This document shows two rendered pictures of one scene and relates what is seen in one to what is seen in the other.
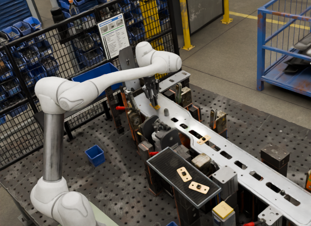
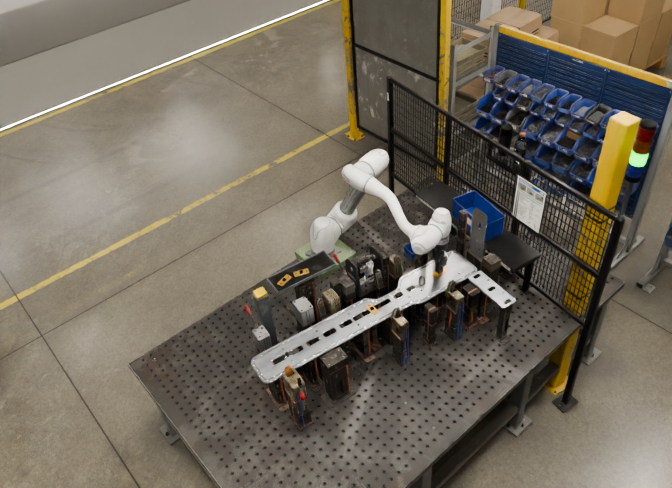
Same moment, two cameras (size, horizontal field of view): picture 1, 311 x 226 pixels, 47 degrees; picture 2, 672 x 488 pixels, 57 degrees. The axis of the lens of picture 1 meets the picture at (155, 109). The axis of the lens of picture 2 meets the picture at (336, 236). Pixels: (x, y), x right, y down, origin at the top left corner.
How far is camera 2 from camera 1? 3.06 m
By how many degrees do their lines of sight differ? 68
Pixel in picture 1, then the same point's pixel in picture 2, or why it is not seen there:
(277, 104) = not seen: outside the picture
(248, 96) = not seen: outside the picture
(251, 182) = (306, 335)
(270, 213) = (262, 333)
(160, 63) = (410, 230)
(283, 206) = (274, 352)
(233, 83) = not seen: outside the picture
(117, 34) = (532, 204)
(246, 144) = (415, 386)
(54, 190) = (335, 212)
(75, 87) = (355, 170)
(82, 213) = (313, 234)
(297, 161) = (377, 429)
